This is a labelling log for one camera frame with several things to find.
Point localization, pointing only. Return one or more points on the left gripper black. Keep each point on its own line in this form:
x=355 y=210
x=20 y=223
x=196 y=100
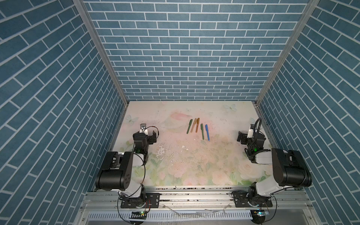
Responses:
x=149 y=138

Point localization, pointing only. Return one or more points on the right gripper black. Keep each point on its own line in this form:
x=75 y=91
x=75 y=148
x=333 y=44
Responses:
x=244 y=138

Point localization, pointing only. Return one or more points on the green pen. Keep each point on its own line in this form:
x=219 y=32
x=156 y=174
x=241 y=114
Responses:
x=190 y=123
x=202 y=131

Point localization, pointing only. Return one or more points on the blue pen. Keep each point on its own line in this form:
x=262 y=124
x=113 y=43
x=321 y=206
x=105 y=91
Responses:
x=207 y=132

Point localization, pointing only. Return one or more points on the brown pen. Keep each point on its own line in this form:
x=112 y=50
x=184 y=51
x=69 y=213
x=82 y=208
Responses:
x=194 y=124
x=197 y=124

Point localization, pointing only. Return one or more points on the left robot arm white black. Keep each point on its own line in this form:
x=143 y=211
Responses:
x=116 y=170

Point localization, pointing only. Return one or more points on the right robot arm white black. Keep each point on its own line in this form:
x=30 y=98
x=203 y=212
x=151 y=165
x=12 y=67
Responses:
x=289 y=170

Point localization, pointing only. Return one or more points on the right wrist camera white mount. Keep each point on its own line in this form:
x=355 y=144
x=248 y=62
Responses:
x=251 y=131

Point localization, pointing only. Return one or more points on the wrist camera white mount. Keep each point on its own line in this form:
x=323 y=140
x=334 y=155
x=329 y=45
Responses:
x=143 y=128
x=251 y=131

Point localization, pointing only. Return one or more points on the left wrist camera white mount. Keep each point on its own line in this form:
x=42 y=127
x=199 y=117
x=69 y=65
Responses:
x=143 y=128

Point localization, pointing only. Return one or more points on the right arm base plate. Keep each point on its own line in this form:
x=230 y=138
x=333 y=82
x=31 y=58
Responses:
x=244 y=199

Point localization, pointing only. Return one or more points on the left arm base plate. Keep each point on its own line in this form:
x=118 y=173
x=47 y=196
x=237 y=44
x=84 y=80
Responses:
x=151 y=199

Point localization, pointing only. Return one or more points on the aluminium mounting rail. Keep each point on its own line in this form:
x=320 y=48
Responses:
x=203 y=198

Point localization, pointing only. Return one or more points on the white perforated cable tray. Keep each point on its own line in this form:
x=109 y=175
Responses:
x=169 y=216

